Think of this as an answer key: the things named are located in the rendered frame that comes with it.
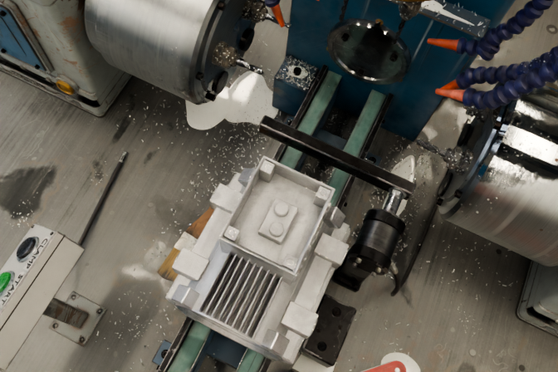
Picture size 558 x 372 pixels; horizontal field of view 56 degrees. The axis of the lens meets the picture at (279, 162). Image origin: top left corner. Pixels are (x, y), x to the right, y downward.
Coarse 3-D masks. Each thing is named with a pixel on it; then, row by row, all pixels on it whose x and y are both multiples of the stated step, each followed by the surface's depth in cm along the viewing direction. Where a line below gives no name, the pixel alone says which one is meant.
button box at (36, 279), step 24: (48, 240) 66; (24, 264) 66; (48, 264) 66; (72, 264) 69; (24, 288) 64; (48, 288) 67; (0, 312) 63; (24, 312) 65; (0, 336) 63; (24, 336) 65; (0, 360) 63
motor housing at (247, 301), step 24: (240, 192) 74; (216, 216) 71; (216, 240) 70; (216, 264) 67; (240, 264) 65; (312, 264) 69; (216, 288) 65; (240, 288) 65; (264, 288) 65; (288, 288) 67; (312, 288) 68; (192, 312) 75; (216, 312) 63; (240, 312) 62; (264, 312) 63; (240, 336) 77; (288, 336) 67; (288, 360) 67
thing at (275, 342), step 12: (240, 180) 72; (336, 216) 70; (336, 228) 71; (180, 288) 65; (192, 288) 65; (180, 300) 64; (192, 300) 65; (264, 336) 64; (276, 336) 63; (276, 348) 63; (276, 360) 74
